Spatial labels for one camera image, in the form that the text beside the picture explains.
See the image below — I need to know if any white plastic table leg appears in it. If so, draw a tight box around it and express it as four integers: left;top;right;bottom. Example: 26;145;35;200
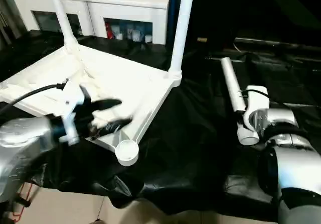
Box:
48;0;81;55
168;0;197;82
221;57;260;146

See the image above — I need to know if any red bottle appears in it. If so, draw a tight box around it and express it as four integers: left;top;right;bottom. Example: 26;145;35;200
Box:
105;25;115;40

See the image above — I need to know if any black work mat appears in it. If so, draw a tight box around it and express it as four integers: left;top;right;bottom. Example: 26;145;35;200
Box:
0;31;321;219

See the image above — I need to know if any white cabinet with glass doors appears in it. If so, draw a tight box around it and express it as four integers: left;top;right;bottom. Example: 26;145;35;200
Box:
10;0;174;46

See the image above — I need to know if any dark low shelf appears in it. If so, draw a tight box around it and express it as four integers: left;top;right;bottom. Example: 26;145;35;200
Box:
234;37;321;54

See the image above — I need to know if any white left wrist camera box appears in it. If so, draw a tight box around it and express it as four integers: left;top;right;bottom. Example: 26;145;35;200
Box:
59;80;94;145

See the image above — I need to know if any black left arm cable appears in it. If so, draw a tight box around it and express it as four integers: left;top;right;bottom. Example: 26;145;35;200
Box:
0;82;69;115

